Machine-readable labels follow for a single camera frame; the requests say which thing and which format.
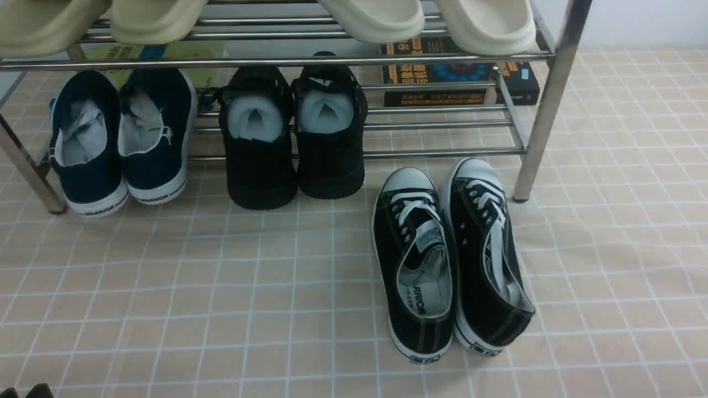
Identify stainless steel shoe rack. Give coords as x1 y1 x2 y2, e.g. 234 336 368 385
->
2 1 592 214

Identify left black canvas sneaker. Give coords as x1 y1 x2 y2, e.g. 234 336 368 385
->
371 167 454 364

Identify black canvas sneaker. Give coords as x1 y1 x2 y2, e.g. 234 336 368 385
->
440 158 536 356
371 167 454 364

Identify cream slipper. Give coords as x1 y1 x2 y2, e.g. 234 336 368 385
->
318 0 425 44
435 0 536 56

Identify left black mesh shoe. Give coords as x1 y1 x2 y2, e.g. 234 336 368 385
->
215 66 298 211

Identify black book with orange text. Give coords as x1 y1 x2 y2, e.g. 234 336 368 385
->
379 36 540 107

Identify far-left beige slipper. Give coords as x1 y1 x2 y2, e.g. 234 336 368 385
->
1 1 112 59

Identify right black mesh shoe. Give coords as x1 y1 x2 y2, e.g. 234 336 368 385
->
291 65 368 200

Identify right black canvas sneaker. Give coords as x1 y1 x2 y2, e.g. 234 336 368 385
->
440 158 536 356

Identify right cream slipper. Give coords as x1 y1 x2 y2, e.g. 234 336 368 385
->
435 0 536 56

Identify left cream slipper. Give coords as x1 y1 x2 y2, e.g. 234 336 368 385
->
318 0 425 44

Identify navy slip-on shoe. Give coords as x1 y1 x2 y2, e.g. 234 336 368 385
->
117 68 198 206
49 71 128 218

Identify black mesh shoe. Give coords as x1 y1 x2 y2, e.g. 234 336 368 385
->
291 65 368 200
215 66 298 211

